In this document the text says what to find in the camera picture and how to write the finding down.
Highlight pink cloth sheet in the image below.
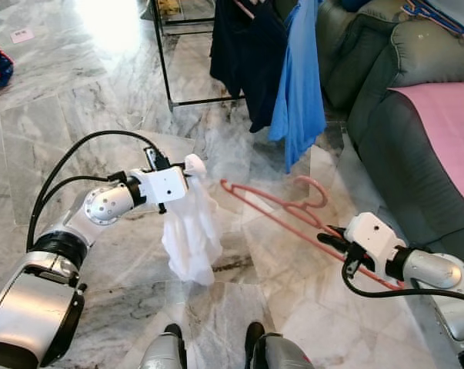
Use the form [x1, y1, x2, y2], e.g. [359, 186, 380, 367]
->
[389, 82, 464, 210]

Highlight silver robot leg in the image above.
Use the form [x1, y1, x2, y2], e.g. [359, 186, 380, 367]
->
[139, 323, 188, 369]
[245, 321, 329, 369]

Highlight small yellow object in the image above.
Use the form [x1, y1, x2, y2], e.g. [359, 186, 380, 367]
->
[158, 0, 182, 16]

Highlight white wet garment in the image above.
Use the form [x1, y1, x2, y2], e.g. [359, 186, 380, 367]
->
[161, 154, 225, 287]

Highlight short black left arm cable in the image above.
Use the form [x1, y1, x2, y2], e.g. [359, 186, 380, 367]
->
[32, 175, 115, 231]

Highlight long black left arm cable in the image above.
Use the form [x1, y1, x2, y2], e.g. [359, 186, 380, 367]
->
[25, 129, 169, 251]

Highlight dark green sofa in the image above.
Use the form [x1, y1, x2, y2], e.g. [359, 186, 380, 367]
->
[316, 0, 464, 271]

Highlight silver robot left leg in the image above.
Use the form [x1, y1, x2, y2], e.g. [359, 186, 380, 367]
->
[139, 323, 188, 369]

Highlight blue plastic hanger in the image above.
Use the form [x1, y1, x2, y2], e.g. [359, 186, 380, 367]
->
[401, 0, 464, 39]

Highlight white rectangular box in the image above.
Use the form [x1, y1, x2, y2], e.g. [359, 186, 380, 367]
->
[434, 0, 464, 32]

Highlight black metal drying rack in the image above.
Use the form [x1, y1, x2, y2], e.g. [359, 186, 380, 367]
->
[149, 0, 248, 110]

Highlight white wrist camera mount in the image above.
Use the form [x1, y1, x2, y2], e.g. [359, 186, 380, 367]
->
[139, 165, 190, 207]
[345, 213, 408, 281]

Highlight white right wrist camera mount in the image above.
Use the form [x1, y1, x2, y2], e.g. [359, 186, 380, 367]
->
[345, 213, 408, 281]

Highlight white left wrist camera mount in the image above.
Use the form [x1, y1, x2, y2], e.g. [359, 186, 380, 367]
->
[139, 165, 190, 207]

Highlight pale pink paper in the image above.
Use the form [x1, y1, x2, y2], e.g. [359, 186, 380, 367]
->
[11, 28, 35, 44]

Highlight royal blue garment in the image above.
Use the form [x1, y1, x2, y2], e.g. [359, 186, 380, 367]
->
[269, 0, 327, 174]

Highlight dark navy garment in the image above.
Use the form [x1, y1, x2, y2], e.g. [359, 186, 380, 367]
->
[210, 0, 288, 134]

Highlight silver robot right leg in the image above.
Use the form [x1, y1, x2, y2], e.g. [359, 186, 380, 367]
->
[245, 321, 329, 369]

